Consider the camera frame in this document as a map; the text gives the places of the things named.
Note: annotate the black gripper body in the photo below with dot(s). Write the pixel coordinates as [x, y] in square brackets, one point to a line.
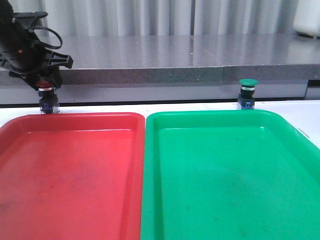
[22, 52]

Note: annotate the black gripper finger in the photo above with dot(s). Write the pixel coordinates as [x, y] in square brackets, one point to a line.
[53, 76]
[30, 79]

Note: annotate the red mushroom push button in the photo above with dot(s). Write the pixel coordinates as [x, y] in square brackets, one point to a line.
[48, 102]

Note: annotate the green mushroom push button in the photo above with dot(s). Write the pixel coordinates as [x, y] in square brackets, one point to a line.
[246, 99]

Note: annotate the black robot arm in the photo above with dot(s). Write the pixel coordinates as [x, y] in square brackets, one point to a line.
[5, 12]

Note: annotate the grey pleated curtain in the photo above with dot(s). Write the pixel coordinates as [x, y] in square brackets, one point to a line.
[163, 17]

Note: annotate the grey stone counter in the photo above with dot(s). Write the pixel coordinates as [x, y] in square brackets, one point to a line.
[181, 68]

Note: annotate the red plastic tray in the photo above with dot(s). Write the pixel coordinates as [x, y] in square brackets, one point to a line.
[74, 176]

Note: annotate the green plastic tray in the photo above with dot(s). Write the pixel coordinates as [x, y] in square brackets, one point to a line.
[229, 175]

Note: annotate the white rice cooker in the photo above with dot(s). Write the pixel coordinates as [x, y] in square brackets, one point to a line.
[307, 18]

